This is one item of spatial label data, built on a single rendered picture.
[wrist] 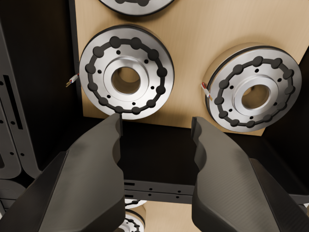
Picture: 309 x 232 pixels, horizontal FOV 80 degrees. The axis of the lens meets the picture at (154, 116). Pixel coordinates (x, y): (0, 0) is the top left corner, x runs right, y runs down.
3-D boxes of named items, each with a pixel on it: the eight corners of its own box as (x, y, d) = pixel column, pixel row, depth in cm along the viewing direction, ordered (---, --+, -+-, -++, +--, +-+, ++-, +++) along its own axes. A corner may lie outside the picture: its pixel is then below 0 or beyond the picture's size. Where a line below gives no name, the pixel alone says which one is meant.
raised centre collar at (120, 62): (101, 55, 19) (100, 56, 18) (150, 57, 19) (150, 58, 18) (105, 99, 21) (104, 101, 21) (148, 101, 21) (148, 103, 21)
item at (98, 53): (72, 24, 18) (70, 25, 17) (178, 30, 18) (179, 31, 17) (87, 115, 23) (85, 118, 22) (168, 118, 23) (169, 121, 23)
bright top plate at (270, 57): (220, 43, 19) (222, 43, 18) (317, 52, 19) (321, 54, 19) (198, 126, 24) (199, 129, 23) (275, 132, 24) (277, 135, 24)
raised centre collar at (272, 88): (239, 72, 20) (241, 73, 19) (284, 76, 20) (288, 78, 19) (226, 112, 22) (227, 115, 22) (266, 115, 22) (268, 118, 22)
